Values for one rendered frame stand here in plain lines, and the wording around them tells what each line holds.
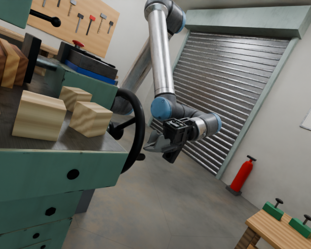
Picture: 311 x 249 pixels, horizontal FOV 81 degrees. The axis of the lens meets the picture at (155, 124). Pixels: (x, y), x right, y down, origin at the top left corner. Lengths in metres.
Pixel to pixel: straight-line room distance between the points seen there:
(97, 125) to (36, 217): 0.19
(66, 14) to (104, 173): 3.66
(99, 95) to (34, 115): 0.27
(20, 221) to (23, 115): 0.20
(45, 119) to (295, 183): 2.95
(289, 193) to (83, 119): 2.92
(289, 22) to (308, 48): 0.44
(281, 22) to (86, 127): 3.19
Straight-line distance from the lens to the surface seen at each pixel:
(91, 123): 0.27
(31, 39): 0.45
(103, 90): 0.48
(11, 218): 0.37
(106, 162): 0.26
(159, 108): 0.70
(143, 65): 1.12
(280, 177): 3.05
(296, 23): 3.24
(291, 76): 3.23
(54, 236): 0.45
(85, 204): 1.44
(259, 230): 1.24
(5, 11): 0.44
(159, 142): 0.57
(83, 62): 0.46
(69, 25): 3.85
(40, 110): 0.23
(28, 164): 0.22
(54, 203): 0.38
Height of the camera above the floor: 1.01
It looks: 12 degrees down
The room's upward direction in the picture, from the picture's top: 24 degrees clockwise
